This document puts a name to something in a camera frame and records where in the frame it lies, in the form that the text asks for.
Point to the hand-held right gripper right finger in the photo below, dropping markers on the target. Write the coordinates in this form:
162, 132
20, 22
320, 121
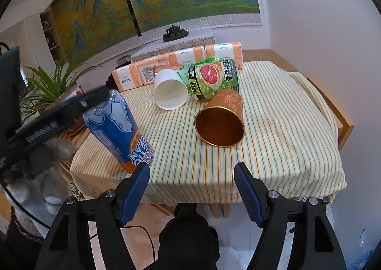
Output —
247, 195

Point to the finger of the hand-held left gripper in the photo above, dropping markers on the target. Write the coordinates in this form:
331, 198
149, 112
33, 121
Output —
68, 113

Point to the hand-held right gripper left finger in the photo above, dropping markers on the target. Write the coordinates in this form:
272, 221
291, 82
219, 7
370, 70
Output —
135, 195

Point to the blue orange drink bottle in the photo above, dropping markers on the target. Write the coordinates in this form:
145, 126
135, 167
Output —
117, 130

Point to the orange gold cup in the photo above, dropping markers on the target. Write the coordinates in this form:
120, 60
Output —
226, 103

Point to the white paper cup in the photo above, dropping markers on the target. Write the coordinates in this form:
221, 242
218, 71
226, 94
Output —
169, 91

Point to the person's left hand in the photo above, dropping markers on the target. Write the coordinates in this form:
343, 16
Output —
49, 155

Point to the red dish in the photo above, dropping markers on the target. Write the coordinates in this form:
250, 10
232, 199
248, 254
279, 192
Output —
78, 124

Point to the green potted plant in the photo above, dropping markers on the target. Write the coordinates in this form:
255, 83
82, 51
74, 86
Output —
50, 85

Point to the person's leg dark trousers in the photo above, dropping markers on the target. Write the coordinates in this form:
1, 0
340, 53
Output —
186, 237

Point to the orange white tissue pack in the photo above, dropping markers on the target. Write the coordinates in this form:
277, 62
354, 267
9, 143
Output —
187, 55
150, 69
128, 78
226, 51

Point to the striped yellow tablecloth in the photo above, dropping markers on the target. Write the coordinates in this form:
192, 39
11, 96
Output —
282, 127

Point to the wooden table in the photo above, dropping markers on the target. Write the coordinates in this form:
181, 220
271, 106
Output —
345, 127

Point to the blue plastic bag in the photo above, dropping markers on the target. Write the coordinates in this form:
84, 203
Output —
366, 243

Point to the dark tea set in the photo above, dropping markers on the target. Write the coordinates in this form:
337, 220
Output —
174, 33

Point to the wooden wall shelf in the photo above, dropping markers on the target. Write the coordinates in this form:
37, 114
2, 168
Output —
50, 35

